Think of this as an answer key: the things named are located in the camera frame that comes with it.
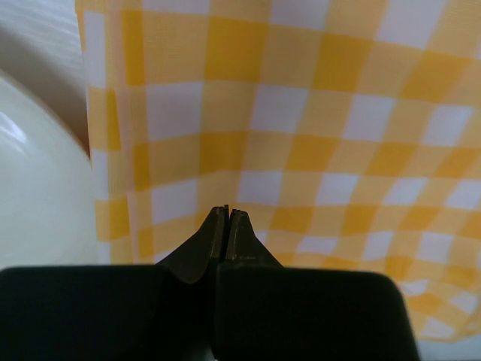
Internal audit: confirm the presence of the yellow white checkered cloth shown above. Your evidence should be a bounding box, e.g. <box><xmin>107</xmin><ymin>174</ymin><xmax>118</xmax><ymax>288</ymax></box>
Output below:
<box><xmin>76</xmin><ymin>0</ymin><xmax>480</xmax><ymax>340</ymax></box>

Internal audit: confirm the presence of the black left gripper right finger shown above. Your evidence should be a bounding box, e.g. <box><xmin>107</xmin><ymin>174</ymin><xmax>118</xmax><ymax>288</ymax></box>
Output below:
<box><xmin>224</xmin><ymin>209</ymin><xmax>283</xmax><ymax>268</ymax></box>

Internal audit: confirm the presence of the cream round plate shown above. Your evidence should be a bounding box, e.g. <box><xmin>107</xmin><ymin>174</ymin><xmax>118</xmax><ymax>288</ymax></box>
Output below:
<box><xmin>1</xmin><ymin>73</ymin><xmax>98</xmax><ymax>268</ymax></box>

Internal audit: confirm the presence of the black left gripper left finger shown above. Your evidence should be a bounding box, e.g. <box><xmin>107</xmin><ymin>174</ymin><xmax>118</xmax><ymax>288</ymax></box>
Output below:
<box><xmin>156</xmin><ymin>205</ymin><xmax>229</xmax><ymax>284</ymax></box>

